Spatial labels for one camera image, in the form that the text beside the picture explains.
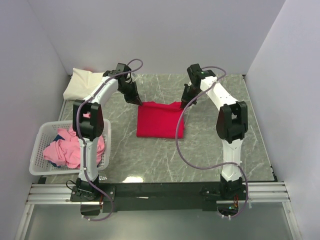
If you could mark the folded cream t shirt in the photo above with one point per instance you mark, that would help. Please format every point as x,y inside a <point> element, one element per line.
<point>81,84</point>

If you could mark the pink t shirt in basket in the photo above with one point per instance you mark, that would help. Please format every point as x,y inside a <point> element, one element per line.
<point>65,152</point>

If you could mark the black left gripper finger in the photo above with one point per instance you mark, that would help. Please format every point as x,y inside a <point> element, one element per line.
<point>131,101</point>
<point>137,101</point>

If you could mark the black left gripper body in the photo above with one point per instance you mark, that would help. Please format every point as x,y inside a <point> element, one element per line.
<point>129,90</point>

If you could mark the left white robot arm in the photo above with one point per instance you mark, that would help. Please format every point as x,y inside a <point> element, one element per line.
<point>88,122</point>

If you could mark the aluminium rail frame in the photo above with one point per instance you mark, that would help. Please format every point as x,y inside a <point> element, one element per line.
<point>257,192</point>

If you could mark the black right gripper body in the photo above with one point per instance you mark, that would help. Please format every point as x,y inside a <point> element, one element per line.
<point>189,91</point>

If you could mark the white plastic basket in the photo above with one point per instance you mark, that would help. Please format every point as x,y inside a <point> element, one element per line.
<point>46,134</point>

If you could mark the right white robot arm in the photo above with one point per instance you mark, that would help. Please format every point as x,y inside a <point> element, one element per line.
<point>231,125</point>

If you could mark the red t shirt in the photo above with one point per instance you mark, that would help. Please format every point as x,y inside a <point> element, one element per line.
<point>157,120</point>

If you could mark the black base beam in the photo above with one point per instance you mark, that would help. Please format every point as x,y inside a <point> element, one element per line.
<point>158,196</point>

